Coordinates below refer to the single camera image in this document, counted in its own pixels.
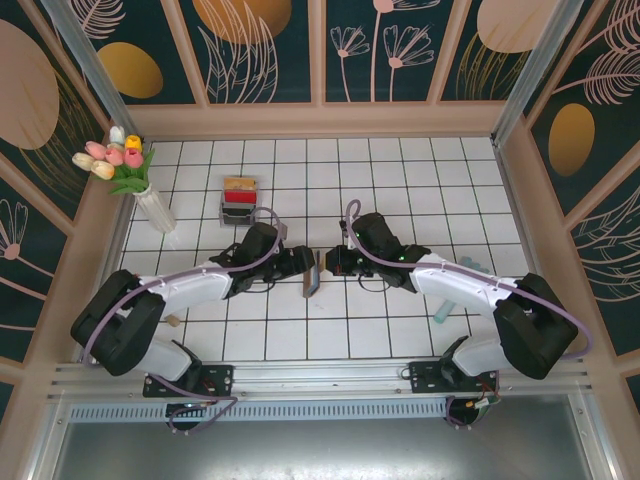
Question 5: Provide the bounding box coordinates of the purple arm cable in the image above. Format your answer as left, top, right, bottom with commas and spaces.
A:
81, 206, 284, 437
346, 198, 596, 432

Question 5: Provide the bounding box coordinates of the aluminium mounting rail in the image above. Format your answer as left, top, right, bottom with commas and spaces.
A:
47, 353, 595, 402

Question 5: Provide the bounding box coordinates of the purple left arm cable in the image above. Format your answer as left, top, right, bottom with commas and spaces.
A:
81, 206, 284, 437

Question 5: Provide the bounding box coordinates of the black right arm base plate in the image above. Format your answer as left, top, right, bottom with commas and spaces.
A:
408, 360, 501, 396

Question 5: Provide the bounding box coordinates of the white ribbed vase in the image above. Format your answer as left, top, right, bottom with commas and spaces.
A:
133, 182, 177, 234

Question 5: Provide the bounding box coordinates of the clear acrylic card stand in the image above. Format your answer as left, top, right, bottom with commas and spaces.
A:
218, 173, 262, 228

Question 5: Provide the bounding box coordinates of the slotted grey cable duct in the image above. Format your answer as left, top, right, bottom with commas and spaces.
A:
67, 402, 576, 424

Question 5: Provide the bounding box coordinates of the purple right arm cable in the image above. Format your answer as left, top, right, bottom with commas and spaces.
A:
346, 198, 596, 432

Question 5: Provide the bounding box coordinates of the tulip bouquet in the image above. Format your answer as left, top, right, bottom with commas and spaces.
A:
72, 124, 157, 197

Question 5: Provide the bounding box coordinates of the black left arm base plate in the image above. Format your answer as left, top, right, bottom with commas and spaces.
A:
143, 363, 235, 399

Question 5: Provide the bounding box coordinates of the aluminium frame post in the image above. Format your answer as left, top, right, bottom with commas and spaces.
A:
38, 0, 135, 135
491, 0, 585, 147

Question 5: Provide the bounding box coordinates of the brown leather card holder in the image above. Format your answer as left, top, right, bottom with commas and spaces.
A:
301, 248, 324, 299

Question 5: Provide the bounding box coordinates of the light teal tube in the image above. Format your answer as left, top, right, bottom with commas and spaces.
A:
433, 255, 489, 325

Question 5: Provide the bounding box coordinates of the grey metal sheet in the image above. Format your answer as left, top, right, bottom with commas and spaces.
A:
49, 422, 596, 480

